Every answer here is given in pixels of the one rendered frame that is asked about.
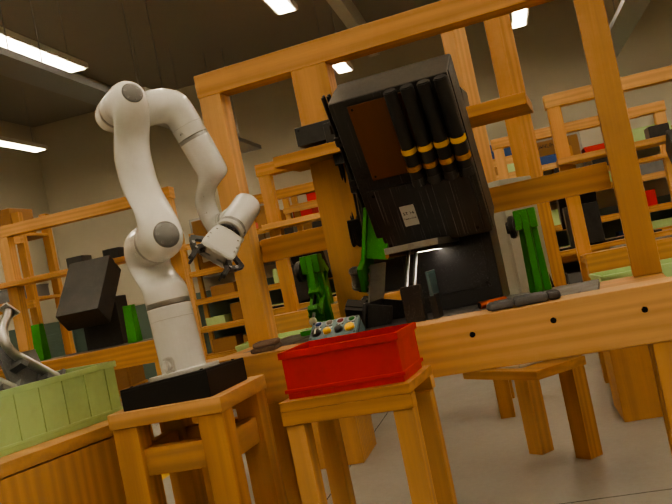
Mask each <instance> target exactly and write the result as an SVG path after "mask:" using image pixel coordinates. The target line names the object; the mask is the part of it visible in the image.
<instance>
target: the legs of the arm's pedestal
mask: <svg viewBox="0 0 672 504"><path fill-rule="evenodd" d="M235 406H236V411H237V417H234V413H233V408H232V407H231V408H229V409H227V410H225V411H224V412H221V413H215V414H209V415H203V416H198V417H197V419H198V423H194V424H193V422H192V417H191V418H185V419H179V420H173V421H167V422H161V423H159V424H160V429H161V434H159V435H157V436H156V437H154V438H152V435H151V430H150V425H143V426H137V427H131V428H125V429H119V430H113V435H114V440H115V446H116V451H117V456H118V461H119V466H120V471H121V476H122V481H123V486H124V491H125V496H126V501H127V504H165V500H164V495H163V490H162V485H161V480H160V475H159V474H166V473H169V475H170V480H171V485H172V490H173V495H174V500H175V504H209V502H208V497H207V492H206V487H205V482H204V477H203V472H202V468H207V469H208V474H209V479H210V484H211V489H212V494H213V499H214V504H252V502H251V497H250V492H249V487H248V483H247V478H246V473H245V468H244V463H243V458H242V454H244V453H245V456H246V461H247V466H248V471H249V476H250V481H251V486H252V491H253V496H254V500H255V504H288V502H287V497H286V492H285V487H284V482H283V477H282V472H281V467H280V462H279V457H278V452H277V447H276V442H275V437H274V433H273V428H272V423H271V418H270V413H269V408H268V403H267V398H266V393H265V389H264V390H262V391H260V392H258V393H256V394H254V395H253V396H251V397H249V398H247V399H245V400H244V401H242V402H240V403H238V404H236V405H235Z"/></svg>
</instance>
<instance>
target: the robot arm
mask: <svg viewBox="0 0 672 504"><path fill-rule="evenodd" d="M95 119H96V122H97V124H98V125H99V126H100V127H101V128H102V129H103V130H105V131H108V132H112V133H114V160H115V165H116V169H117V173H118V177H119V181H120V184H121V187H122V190H123V193H124V195H125V197H126V199H127V201H128V202H129V204H130V206H131V208H132V210H133V213H134V215H135V218H136V222H137V227H136V228H135V229H134V230H133V231H131V232H130V233H129V235H128V236H127V238H126V240H125V243H124V257H125V261H126V264H127V267H128V269H129V271H130V273H131V275H132V277H133V278H134V280H135V282H136V283H137V284H138V286H139V288H140V289H141V291H142V294H143V297H144V301H145V306H146V310H147V314H148V318H149V322H150V326H151V331H152V335H153V339H154V343H155V347H156V351H157V356H158V360H159V364H160V368H161V372H162V375H159V376H155V377H152V378H149V380H150V382H153V381H158V380H162V379H166V378H170V377H174V376H178V375H182V374H185V373H189V372H193V371H197V370H200V369H202V368H203V369H204V368H207V367H211V366H214V365H217V364H220V363H219V360H216V361H212V362H208V363H206V361H205V356H204V352H203V348H202V344H201V340H200V336H199V332H198V328H197V324H196V320H195V316H194V312H193V308H192V303H191V299H190V295H189V291H188V288H187V285H186V283H185V281H184V280H183V279H182V278H181V277H180V276H179V275H178V273H177V272H176V271H175V269H174V268H173V266H172V264H171V262H170V258H172V257H174V256H175V255H176V254H177V253H178V252H179V250H180V249H181V247H182V244H183V231H182V228H181V225H180V222H179V220H178V218H177V216H176V214H175V212H174V210H173V209H172V207H171V205H170V204H169V202H168V200H167V199H166V197H165V195H164V193H163V191H162V189H161V187H160V185H159V182H158V180H157V176H156V173H155V169H154V165H153V160H152V156H151V150H150V126H154V125H158V124H166V125H168V126H169V128H170V129H171V131H172V133H173V135H174V136H175V138H176V140H177V141H178V143H179V145H180V147H181V148H182V150H183V152H184V153H185V155H186V157H187V158H188V160H189V162H190V163H191V165H192V167H193V168H194V170H195V172H196V174H197V176H198V184H197V188H196V193H195V206H196V210H197V213H198V215H199V218H200V220H201V221H202V223H203V225H204V227H205V229H206V230H207V232H208V233H207V234H206V236H198V235H190V237H189V242H190V244H189V245H190V248H191V250H192V251H191V254H190V255H189V257H188V258H189V259H190V260H189V262H188V264H191V263H192V261H193V260H194V258H195V257H196V255H197V254H199V255H201V256H202V257H204V258H206V259H207V260H209V261H211V262H212V263H214V264H216V265H218V266H220V267H221V268H224V270H223V272H222V273H221V275H220V277H219V279H218V281H219V282H220V280H221V279H222V278H223V279H225V277H226V275H227V274H229V273H230V272H237V271H239V270H242V269H243V268H244V264H243V263H242V262H241V260H240V259H239V258H238V256H237V253H238V251H239V248H240V245H241V243H242V242H243V241H244V239H243V238H244V236H245V235H246V233H247V231H248V230H249V228H250V226H251V225H252V223H253V222H254V220H255V218H256V217H257V215H258V213H259V211H260V204H259V202H258V200H257V199H256V198H255V197H254V196H252V195H250V194H247V193H241V194H238V195H237V196H236V197H235V198H234V200H233V201H232V203H231V204H230V205H229V206H228V207H227V208H226V209H225V210H224V211H223V212H221V213H220V211H219V209H218V207H217V205H216V200H215V192H216V188H217V186H218V184H219V183H220V182H221V180H222V179H223V178H224V177H225V175H226V174H227V166H226V163H225V161H224V159H223V158H222V156H221V154H220V152H219V151H218V149H217V147H216V145H215V143H214V142H213V140H212V138H211V136H210V134H209V133H208V131H207V129H206V127H205V126H204V124H203V122H202V120H201V119H200V117H199V115H198V113H197V112H196V110H195V108H194V106H193V105H192V103H191V102H190V100H189V99H188V98H187V97H186V96H185V95H184V94H183V93H181V92H179V91H176V90H172V89H166V88H159V89H152V90H148V91H145V92H144V90H143V89H142V87H141V86H139V85H138V84H136V83H134V82H131V81H121V82H119V83H117V84H115V85H114V86H113V87H112V88H111V89H110V90H109V91H108V92H107V93H106V95H105V96H104V97H103V98H102V100H101V101H100V102H99V104H98V106H97V108H96V111H95ZM195 241H197V242H201V243H200V244H196V242H195ZM233 261H234V262H235V264H236V265H232V262H233Z"/></svg>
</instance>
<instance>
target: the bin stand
mask: <svg viewBox="0 0 672 504"><path fill-rule="evenodd" d="M432 373H433V371H432V366H431V365H425V366H422V368H420V369H419V370H418V371H417V372H416V373H414V374H413V375H412V376H411V377H410V378H408V379H407V380H406V381H405V382H399V383H393V384H387V385H380V386H374V387H368V388H361V389H355V390H349V391H342V392H336V393H330V394H323V395H317V396H311V397H304V398H298V399H292V400H290V399H289V398H288V399H286V400H284V401H283V402H281V403H279V407H280V412H282V413H281V417H282V422H283V426H284V427H286V426H287V432H288V437H289V442H290V447H291V452H292V457H293V462H294V467H295V471H296V476H297V481H298V486H299V491H300V496H301V501H302V504H328V503H327V498H326V493H325V488H324V483H323V478H322V473H321V468H320V464H319V459H318V454H317V449H316V444H315V439H314V434H313V429H312V424H311V423H314V422H317V427H318V432H319V437H320V442H321V447H322V452H323V457H324V461H325V466H326V471H327V476H328V481H329V486H330V491H331V496H332V501H333V504H356V500H355V495H354V490H353V485H352V481H351V476H350V471H349V466H348V461H347V456H346V451H345V446H344V442H343V437H342V432H341V427H340V422H339V419H341V418H348V417H355V416H362V415H369V414H376V413H383V412H390V411H393V414H394V419H395V423H396V428H397V433H398V438H399V443H400V448H401V452H402V457H403V462H404V467H405V472H406V477H407V481H408V486H409V491H410V496H411V501H412V504H458V503H457V498H456V493H455V489H454V484H453V479H452V474H451V469H450V465H449V460H448V455H447V450H446V445H445V441H444V436H443V431H442V426H441V421H440V417H439V412H438V407H437V402H436V397H435V393H434V389H433V388H434V387H435V381H434V376H433V374H432Z"/></svg>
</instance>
